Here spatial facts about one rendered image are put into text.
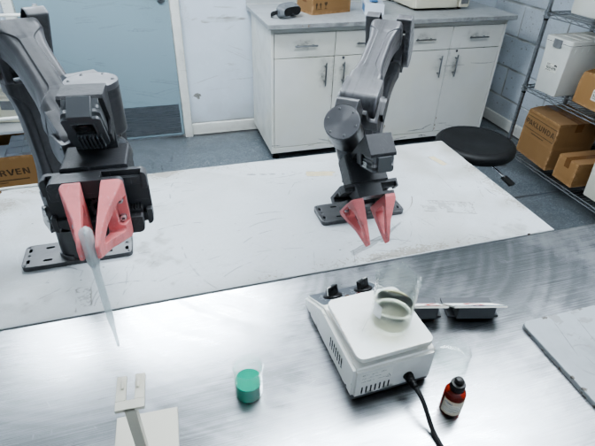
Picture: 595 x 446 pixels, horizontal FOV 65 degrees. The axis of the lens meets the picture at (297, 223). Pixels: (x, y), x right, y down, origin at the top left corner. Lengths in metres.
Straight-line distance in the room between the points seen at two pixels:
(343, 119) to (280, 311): 0.34
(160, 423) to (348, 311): 0.30
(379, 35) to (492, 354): 0.60
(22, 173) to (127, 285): 1.92
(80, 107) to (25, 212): 0.73
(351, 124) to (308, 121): 2.46
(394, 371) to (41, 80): 0.62
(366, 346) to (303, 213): 0.47
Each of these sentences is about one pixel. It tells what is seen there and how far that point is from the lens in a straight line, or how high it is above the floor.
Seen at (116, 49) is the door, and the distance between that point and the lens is 3.47.
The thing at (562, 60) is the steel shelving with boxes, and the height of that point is 0.78.
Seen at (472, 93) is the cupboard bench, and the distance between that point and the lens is 3.72.
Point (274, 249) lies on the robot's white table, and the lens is 0.96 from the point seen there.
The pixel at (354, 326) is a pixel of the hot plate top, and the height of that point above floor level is 0.99.
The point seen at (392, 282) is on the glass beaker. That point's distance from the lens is 0.70.
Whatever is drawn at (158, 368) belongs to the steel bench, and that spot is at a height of 0.90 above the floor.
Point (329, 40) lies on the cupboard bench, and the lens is 3.06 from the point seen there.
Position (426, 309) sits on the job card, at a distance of 0.83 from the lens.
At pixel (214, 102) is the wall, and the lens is 3.61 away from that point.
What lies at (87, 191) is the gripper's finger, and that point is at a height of 1.25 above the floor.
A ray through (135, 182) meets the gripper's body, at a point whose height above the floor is 1.25.
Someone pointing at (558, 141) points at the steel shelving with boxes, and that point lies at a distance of 3.25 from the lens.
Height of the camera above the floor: 1.49
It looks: 35 degrees down
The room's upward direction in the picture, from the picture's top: 2 degrees clockwise
